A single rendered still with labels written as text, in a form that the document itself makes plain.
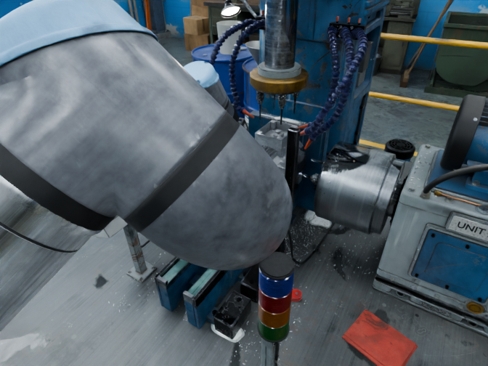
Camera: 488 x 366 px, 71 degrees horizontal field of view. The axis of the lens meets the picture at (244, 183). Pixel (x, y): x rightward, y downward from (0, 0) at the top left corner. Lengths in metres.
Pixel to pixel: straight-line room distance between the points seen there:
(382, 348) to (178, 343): 0.53
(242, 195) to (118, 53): 0.12
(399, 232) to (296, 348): 0.40
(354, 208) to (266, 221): 0.74
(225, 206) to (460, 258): 0.81
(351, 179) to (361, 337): 0.42
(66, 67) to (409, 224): 0.86
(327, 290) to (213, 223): 0.89
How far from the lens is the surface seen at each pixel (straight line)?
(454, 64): 5.08
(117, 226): 0.98
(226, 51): 3.16
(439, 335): 1.12
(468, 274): 1.01
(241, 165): 0.23
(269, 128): 1.22
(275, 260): 0.59
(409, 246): 1.01
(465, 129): 0.89
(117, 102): 0.22
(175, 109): 0.23
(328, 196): 1.00
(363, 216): 0.99
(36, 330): 1.17
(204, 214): 0.23
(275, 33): 1.02
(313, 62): 1.25
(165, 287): 0.97
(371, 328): 1.05
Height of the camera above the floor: 1.66
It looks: 35 degrees down
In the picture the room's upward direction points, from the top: 1 degrees counter-clockwise
